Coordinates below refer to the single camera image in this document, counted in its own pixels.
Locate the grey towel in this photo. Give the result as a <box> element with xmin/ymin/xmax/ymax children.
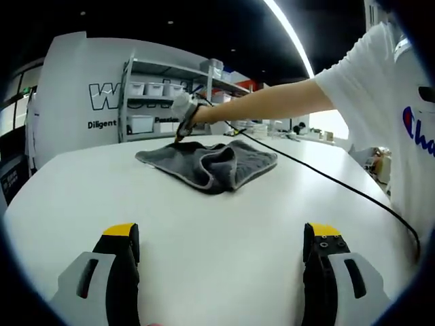
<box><xmin>135</xmin><ymin>139</ymin><xmax>279</xmax><ymax>196</ymax></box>

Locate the grey metal shelf unit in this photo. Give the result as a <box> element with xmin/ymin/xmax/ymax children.
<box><xmin>117</xmin><ymin>56</ymin><xmax>269</xmax><ymax>143</ymax></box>

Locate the grey storage bin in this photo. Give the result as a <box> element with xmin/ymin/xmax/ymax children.
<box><xmin>207</xmin><ymin>58</ymin><xmax>224</xmax><ymax>79</ymax></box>

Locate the long ceiling light strip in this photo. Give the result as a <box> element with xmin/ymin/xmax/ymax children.
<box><xmin>263</xmin><ymin>0</ymin><xmax>316</xmax><ymax>79</ymax></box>

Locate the black cabinet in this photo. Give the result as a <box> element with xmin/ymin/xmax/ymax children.
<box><xmin>0</xmin><ymin>149</ymin><xmax>32</xmax><ymax>206</ymax></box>

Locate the person in white t-shirt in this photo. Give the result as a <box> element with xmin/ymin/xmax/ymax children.
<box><xmin>314</xmin><ymin>20</ymin><xmax>435</xmax><ymax>245</ymax></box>

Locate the black cable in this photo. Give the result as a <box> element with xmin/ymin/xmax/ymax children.
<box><xmin>222</xmin><ymin>118</ymin><xmax>422</xmax><ymax>262</ymax></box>

